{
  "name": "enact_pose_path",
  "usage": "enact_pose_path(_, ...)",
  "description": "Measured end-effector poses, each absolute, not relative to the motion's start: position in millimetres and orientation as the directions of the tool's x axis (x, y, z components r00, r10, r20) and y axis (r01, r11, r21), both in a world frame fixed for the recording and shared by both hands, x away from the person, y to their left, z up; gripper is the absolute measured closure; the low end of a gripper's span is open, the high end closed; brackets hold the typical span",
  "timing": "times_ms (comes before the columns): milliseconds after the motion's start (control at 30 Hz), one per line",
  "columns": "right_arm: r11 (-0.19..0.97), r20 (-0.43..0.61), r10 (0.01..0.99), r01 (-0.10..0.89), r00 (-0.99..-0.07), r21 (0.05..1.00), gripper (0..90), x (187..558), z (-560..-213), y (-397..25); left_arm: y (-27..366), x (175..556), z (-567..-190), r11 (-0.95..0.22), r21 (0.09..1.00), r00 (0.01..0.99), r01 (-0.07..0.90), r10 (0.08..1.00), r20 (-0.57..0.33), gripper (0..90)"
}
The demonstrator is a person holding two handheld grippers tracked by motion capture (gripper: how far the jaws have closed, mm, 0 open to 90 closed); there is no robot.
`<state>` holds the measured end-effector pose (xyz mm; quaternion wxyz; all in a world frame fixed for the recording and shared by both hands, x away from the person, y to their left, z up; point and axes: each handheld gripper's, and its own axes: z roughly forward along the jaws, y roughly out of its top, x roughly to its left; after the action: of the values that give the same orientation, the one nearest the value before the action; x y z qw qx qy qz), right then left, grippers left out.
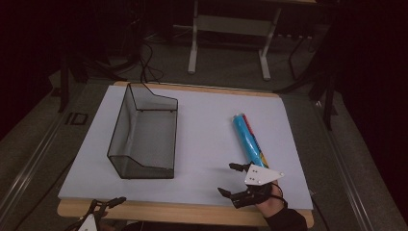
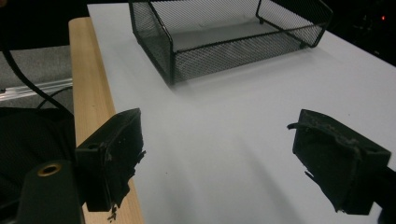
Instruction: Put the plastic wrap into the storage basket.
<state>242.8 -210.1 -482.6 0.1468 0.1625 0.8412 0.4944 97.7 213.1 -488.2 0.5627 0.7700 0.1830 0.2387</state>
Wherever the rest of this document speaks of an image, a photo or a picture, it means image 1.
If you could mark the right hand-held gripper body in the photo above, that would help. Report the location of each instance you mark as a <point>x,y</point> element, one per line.
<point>260,175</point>

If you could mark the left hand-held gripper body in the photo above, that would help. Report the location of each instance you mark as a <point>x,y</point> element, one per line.
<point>88,224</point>

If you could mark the blue cylindrical tube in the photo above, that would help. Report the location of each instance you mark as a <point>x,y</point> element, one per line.
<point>248,138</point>

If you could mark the person's right hand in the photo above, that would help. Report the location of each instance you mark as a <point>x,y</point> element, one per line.
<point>274,203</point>

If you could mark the white paper mat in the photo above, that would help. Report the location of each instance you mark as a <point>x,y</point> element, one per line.
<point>205,134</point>

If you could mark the black metal stand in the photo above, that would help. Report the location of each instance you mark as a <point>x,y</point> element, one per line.
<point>65,80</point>
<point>325,93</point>

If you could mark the metal floor rail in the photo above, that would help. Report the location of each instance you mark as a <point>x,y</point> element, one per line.
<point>348,179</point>
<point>29,170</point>

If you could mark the black floor bracket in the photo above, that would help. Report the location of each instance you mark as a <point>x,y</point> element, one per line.
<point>76,118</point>

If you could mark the white metal desk frame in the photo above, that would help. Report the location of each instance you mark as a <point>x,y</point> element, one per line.
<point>235,25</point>

